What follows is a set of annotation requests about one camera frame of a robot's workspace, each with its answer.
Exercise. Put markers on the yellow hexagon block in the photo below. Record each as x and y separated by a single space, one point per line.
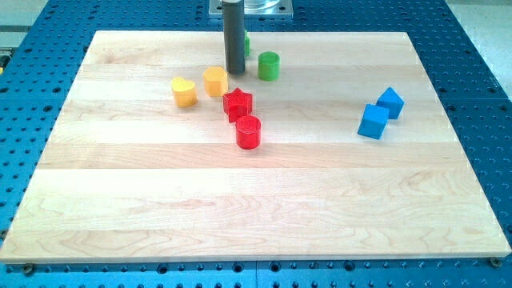
215 81

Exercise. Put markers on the yellow heart block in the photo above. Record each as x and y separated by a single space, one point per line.
184 92

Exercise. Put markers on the red cylinder block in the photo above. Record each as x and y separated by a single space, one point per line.
248 132

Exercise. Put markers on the red star block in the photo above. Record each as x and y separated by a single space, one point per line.
236 104

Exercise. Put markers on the light wooden board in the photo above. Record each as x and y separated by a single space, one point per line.
127 176

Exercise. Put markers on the green cylinder block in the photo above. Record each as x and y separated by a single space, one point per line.
268 66

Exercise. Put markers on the green block behind rod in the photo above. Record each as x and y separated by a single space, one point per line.
246 44

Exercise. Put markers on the blue cube block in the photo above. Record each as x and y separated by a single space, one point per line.
373 122

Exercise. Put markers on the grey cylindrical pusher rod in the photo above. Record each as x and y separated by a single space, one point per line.
234 35

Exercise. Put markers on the blue pentagon block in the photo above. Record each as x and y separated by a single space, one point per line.
391 100

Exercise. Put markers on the left board clamp screw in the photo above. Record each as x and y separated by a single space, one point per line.
27 268

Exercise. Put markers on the board clamp screw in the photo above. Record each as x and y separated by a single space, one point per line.
27 268
495 262

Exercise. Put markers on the right board clamp screw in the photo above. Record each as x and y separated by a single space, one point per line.
495 262

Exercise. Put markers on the clear acrylic robot base plate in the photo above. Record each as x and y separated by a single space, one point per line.
275 9

